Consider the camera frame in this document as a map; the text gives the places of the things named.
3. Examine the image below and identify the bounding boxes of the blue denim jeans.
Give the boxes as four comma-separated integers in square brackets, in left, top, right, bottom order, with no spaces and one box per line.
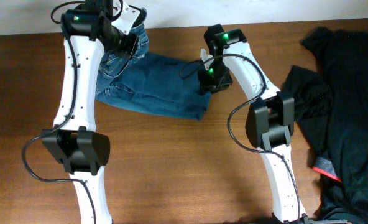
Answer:
[95,8,211,120]

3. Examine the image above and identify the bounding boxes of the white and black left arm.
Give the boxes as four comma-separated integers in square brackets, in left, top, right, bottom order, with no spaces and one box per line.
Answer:
[42,1,140,223]

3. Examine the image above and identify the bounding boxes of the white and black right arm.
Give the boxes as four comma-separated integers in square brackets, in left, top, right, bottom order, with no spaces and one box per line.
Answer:
[198,24,308,223]

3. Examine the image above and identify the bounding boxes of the black garment pile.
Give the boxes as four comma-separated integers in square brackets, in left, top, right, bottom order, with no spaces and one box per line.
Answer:
[282,27,368,223]

